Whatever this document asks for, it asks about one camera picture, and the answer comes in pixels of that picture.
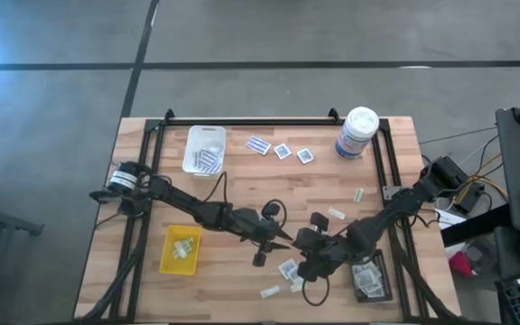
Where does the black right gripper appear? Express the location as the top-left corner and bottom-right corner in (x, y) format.
(292, 227), (354, 283)

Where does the black plastic basket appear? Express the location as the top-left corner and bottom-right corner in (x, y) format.
(349, 248), (394, 304)

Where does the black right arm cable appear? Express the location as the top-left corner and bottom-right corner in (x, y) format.
(302, 274), (332, 308)

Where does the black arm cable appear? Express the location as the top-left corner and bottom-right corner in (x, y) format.
(203, 171), (288, 227)
(302, 274), (332, 308)

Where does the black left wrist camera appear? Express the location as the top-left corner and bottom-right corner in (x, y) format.
(262, 201), (283, 220)

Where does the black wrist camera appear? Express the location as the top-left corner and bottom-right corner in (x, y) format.
(262, 201), (283, 220)
(310, 211), (330, 232)

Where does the white plastic bin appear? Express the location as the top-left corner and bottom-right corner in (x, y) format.
(181, 125), (228, 178)

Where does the white box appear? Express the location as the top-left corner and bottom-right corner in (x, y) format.
(435, 208), (469, 229)

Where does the small crumpled white packet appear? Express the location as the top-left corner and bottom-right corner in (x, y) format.
(259, 284), (283, 300)

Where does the black equipment stand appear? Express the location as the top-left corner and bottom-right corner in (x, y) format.
(0, 179), (44, 325)

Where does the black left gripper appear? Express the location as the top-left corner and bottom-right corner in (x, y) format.
(231, 207), (294, 267)

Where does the yellow plastic basket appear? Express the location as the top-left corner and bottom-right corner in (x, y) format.
(158, 224), (203, 276)

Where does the white disinfectant wipes canister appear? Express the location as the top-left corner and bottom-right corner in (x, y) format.
(333, 106), (381, 162)

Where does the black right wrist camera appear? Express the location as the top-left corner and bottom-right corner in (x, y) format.
(310, 211), (330, 232)

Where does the black power adapter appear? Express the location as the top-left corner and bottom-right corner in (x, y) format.
(451, 182), (487, 216)

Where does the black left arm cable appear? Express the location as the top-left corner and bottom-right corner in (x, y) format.
(203, 171), (288, 227)

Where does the red object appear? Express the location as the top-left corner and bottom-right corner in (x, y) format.
(448, 250), (478, 277)

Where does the green striped white packet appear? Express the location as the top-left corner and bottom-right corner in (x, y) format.
(178, 237), (196, 256)

